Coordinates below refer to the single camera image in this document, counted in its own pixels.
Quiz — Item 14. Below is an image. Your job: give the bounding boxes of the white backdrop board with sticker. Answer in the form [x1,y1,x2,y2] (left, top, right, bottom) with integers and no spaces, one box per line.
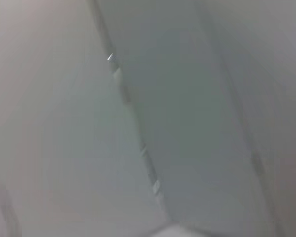
[91,0,287,237]

